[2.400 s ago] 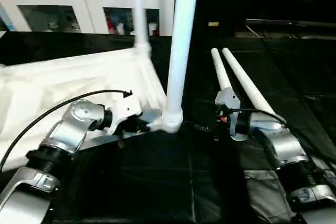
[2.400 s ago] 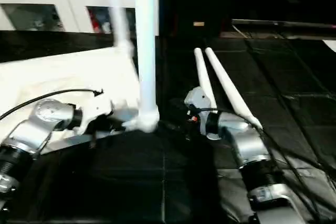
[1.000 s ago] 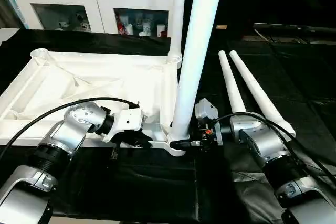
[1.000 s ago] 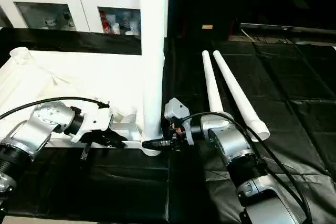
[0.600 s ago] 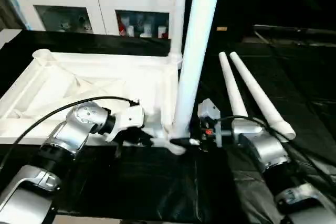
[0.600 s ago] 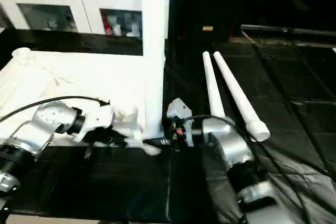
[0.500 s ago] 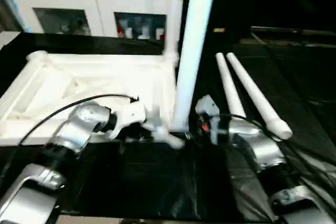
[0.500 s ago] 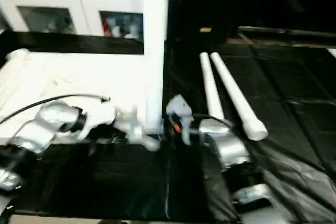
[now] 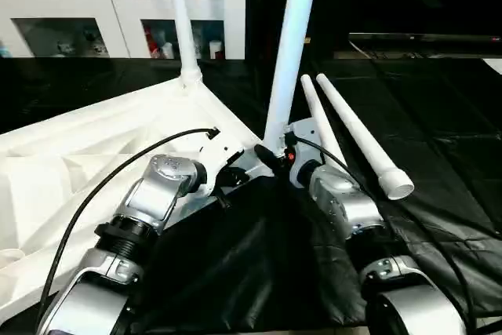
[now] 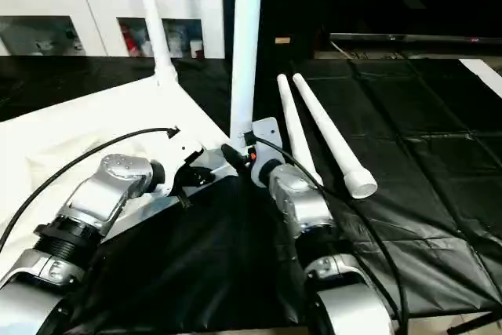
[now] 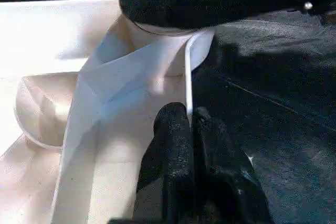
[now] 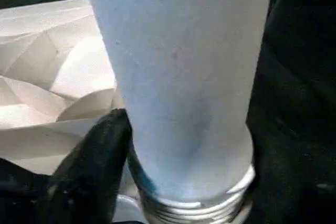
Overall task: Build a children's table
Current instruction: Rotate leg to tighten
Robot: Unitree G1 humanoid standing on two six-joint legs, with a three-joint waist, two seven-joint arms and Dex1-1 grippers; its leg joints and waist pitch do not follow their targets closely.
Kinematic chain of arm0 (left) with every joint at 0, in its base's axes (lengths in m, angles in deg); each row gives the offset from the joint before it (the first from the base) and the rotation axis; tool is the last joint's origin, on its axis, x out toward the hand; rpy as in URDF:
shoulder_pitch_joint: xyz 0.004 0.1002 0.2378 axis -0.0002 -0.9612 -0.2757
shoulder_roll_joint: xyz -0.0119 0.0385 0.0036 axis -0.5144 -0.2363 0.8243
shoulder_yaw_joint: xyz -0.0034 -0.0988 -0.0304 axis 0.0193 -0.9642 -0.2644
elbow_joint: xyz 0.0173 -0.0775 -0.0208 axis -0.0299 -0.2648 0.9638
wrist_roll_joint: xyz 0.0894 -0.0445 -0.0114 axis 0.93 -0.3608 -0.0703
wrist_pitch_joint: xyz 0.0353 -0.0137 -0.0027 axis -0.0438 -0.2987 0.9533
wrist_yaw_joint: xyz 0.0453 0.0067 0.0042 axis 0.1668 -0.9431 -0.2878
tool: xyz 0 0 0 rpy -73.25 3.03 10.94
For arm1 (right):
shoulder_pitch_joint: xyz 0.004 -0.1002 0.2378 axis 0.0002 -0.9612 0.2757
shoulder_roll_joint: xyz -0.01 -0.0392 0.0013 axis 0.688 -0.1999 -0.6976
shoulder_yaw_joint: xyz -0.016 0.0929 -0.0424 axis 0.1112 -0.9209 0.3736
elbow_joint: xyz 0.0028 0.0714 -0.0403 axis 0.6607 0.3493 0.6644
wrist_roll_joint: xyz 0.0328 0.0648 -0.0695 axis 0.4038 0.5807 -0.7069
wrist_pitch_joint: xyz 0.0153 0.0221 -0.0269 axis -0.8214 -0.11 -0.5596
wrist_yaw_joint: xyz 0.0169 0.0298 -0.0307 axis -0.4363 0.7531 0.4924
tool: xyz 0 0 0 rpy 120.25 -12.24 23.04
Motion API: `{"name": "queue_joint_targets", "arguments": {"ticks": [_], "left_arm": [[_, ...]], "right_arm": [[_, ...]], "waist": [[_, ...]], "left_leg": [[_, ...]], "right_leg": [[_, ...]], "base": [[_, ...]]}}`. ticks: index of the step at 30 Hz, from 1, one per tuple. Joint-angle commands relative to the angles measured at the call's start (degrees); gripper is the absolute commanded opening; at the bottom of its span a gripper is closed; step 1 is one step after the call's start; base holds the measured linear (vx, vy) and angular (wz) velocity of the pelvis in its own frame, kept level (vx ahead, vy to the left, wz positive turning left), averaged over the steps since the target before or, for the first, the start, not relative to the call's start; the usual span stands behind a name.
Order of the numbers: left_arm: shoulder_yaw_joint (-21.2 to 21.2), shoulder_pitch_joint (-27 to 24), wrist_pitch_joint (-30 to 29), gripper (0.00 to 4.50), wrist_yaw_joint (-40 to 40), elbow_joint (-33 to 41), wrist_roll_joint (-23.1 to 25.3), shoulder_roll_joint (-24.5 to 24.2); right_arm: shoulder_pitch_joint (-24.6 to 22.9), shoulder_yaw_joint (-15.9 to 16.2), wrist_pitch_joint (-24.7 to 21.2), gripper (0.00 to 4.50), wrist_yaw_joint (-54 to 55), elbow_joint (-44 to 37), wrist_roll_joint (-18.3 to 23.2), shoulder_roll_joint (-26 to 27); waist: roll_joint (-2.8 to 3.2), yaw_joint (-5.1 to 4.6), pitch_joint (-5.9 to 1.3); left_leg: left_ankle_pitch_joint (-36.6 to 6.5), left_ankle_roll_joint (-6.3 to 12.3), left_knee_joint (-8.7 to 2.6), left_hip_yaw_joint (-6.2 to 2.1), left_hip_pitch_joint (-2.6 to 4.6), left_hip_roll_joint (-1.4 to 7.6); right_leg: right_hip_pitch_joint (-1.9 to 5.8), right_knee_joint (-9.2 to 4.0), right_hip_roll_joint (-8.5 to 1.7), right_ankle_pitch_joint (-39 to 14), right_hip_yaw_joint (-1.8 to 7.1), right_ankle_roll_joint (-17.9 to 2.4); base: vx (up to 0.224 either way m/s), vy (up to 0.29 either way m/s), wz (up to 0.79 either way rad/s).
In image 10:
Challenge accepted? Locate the white plastic table top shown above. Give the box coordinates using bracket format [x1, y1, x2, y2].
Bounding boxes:
[0, 68, 260, 281]

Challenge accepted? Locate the white plastic table leg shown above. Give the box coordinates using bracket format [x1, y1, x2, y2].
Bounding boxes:
[131, 0, 180, 86]
[276, 74, 324, 188]
[291, 72, 380, 199]
[228, 0, 266, 144]

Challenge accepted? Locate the black work mat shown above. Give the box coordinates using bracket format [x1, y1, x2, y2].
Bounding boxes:
[0, 53, 502, 332]

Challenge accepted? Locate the crumpled black plastic sheet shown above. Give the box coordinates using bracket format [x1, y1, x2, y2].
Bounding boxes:
[259, 60, 502, 320]

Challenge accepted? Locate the white cabinet with glass doors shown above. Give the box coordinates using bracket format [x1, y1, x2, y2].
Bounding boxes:
[0, 0, 228, 60]

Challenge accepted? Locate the dark low furniture silver edge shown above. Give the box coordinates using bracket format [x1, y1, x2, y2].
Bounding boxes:
[329, 32, 502, 57]

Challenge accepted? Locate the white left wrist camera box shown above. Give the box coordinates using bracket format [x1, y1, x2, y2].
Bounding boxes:
[161, 140, 209, 196]

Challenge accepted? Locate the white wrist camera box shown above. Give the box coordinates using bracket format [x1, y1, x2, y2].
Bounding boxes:
[161, 140, 209, 196]
[247, 117, 283, 165]

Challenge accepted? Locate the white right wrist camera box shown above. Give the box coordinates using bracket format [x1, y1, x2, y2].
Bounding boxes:
[247, 117, 283, 165]

